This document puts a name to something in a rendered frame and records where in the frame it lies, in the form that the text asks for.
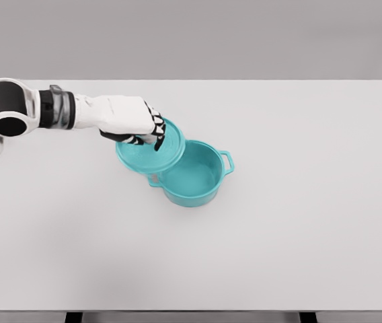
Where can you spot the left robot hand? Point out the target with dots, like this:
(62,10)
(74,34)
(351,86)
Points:
(127,114)

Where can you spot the teal pot lid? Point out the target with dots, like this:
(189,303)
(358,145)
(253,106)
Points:
(150,153)

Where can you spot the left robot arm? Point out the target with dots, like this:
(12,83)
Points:
(16,107)

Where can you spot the teal pot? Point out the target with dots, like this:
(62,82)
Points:
(191,175)

